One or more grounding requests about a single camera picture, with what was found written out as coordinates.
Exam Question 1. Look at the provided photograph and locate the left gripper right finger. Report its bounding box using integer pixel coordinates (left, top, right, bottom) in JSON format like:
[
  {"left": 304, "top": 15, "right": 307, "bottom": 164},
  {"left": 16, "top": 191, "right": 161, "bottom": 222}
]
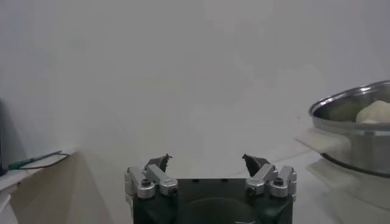
[{"left": 242, "top": 153, "right": 297, "bottom": 198}]

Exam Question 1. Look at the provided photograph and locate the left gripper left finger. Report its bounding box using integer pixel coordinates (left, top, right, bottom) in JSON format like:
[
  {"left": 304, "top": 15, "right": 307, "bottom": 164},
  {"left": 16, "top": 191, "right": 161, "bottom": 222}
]
[{"left": 124, "top": 153, "right": 179, "bottom": 199}]

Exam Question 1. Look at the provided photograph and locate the white steamed baozi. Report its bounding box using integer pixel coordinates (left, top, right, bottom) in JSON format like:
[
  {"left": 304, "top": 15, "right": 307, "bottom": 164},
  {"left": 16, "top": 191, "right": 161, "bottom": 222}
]
[{"left": 355, "top": 100, "right": 390, "bottom": 124}]

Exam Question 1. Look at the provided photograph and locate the perforated steel steamer pot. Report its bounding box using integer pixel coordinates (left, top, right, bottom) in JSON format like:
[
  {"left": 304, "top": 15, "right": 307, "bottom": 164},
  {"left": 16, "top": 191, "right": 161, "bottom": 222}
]
[{"left": 295, "top": 80, "right": 390, "bottom": 178}]

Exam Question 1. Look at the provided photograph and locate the white electric cooker base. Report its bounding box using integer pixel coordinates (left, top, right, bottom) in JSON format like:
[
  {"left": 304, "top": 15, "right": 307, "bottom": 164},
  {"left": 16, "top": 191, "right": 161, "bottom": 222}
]
[{"left": 306, "top": 152, "right": 390, "bottom": 214}]

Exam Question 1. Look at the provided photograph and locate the green flat tool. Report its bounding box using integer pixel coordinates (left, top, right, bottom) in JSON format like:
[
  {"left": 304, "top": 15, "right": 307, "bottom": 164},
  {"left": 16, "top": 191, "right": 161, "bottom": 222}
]
[{"left": 7, "top": 150, "right": 63, "bottom": 170}]

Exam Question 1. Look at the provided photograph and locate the white side desk with tool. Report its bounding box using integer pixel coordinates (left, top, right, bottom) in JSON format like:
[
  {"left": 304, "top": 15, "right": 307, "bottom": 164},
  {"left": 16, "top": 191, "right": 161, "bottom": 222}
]
[{"left": 0, "top": 149, "right": 77, "bottom": 224}]

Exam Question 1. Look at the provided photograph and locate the dark grey panel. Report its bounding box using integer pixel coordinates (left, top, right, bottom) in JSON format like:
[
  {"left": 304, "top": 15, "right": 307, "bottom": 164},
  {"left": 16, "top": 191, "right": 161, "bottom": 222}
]
[{"left": 0, "top": 97, "right": 9, "bottom": 177}]

